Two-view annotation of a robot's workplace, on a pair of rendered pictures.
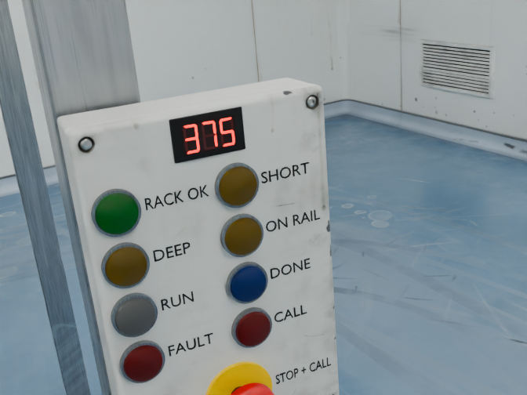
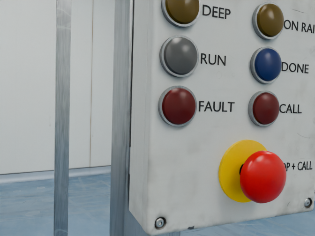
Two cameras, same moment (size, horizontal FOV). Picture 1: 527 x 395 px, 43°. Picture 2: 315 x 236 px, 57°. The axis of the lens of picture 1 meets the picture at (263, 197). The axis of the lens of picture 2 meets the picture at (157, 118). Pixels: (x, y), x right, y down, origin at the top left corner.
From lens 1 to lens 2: 0.32 m
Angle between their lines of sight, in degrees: 18
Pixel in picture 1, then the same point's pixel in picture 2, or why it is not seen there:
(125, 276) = (181, 9)
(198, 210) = not seen: outside the picture
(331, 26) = not seen: hidden behind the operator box
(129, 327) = (175, 61)
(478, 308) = not seen: outside the picture
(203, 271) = (236, 41)
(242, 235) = (272, 15)
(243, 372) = (252, 149)
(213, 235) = (247, 12)
